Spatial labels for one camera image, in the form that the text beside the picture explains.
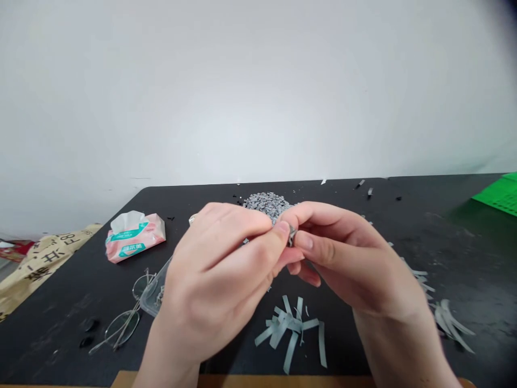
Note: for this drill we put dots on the brown printed paper bag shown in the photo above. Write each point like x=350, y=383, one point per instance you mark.
x=36, y=266

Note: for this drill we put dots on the heap of curled grey strips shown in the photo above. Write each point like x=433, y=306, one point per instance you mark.
x=444, y=319

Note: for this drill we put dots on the short grey strip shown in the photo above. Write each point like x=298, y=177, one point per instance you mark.
x=369, y=193

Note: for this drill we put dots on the person's right hand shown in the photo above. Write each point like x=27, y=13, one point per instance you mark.
x=363, y=266

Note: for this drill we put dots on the pile of grey paper strips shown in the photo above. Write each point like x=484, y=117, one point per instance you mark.
x=288, y=323

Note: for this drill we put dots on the green plastic crate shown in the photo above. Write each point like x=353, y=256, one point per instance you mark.
x=499, y=196

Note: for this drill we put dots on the thin metal frame eyeglasses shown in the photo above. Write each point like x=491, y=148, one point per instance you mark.
x=121, y=325

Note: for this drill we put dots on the red packet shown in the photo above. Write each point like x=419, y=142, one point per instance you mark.
x=14, y=250

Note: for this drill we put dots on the small grey metal part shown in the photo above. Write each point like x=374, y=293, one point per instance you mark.
x=291, y=237

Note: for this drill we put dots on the black plastic piece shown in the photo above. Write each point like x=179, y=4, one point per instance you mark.
x=85, y=342
x=93, y=325

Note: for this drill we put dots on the pile of small grey parts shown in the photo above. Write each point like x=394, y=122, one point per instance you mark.
x=262, y=202

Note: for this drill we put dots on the pink tissue pack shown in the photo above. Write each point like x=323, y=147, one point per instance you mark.
x=135, y=240

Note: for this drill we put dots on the person's left hand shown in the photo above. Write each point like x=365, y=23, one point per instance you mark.
x=202, y=266

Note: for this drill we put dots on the clear plastic container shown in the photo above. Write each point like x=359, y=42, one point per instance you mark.
x=155, y=291

